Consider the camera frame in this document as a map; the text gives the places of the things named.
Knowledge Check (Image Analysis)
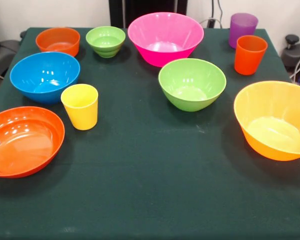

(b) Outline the wide shallow orange bowl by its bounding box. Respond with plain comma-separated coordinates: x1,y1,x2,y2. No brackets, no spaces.
0,106,66,179

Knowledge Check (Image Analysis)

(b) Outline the small orange bowl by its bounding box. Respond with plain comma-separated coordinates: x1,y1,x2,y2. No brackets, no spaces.
35,27,81,58

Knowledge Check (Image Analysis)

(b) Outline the black rounded base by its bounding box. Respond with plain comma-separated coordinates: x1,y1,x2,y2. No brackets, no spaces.
281,42,300,83

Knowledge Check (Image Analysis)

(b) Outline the large pink bowl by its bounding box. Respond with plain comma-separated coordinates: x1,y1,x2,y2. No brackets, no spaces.
127,11,205,68

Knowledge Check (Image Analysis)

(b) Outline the large green bowl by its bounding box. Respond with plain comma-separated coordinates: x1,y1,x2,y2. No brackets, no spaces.
158,58,227,113

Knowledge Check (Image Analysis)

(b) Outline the yellow cup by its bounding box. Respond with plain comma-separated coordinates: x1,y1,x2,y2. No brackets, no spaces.
60,83,99,131

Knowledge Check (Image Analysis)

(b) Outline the dark green tablecloth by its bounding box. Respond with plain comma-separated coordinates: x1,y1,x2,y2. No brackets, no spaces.
0,26,300,240

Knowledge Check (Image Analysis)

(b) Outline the black hanging cable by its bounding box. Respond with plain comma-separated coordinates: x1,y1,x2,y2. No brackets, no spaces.
216,0,225,29

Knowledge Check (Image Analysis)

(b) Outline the purple cup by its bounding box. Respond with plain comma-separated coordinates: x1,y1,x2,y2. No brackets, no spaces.
228,13,259,49

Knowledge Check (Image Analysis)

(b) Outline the dark grey chair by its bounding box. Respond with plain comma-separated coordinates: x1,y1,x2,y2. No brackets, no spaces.
0,39,21,78

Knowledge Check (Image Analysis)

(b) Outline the black clamp knob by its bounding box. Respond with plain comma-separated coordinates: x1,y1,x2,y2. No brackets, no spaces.
284,34,300,51

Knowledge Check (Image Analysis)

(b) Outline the orange cup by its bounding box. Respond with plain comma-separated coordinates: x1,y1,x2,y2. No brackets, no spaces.
234,35,269,76

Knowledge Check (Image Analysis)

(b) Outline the small green ribbed bowl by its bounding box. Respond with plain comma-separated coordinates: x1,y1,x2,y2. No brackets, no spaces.
85,25,127,59

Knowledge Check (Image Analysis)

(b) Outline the blue bowl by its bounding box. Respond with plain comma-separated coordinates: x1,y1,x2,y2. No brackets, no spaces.
9,51,81,106

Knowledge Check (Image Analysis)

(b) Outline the large yellow-orange bowl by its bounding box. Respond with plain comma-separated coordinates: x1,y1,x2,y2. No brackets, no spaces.
233,80,300,162

